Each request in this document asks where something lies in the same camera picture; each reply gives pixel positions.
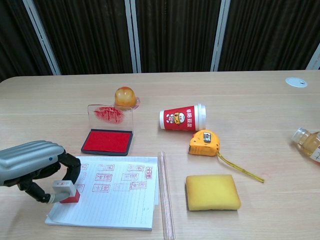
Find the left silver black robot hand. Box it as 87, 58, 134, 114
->
0, 140, 82, 205

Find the small red stamp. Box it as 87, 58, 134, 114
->
51, 180, 81, 204

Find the red ink pad clear lid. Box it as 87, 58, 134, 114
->
80, 104, 135, 157

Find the white lined stamped notepad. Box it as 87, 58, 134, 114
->
44, 156, 160, 230

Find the orange jelly cup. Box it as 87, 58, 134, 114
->
114, 85, 142, 110

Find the clear glass test tube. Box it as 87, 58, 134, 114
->
157, 151, 176, 240

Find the red paper cup white lid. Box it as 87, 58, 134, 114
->
159, 103, 207, 131

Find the yellow tape measure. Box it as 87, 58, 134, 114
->
188, 129, 265, 184

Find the yellow sponge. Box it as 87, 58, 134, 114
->
185, 174, 242, 212

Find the tea bottle white cap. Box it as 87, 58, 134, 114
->
291, 127, 320, 166

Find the white aluminium partition post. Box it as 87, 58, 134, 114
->
22, 0, 62, 76
305, 42, 320, 71
210, 0, 231, 72
124, 0, 143, 74

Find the white cable grommet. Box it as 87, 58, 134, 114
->
285, 76, 309, 88

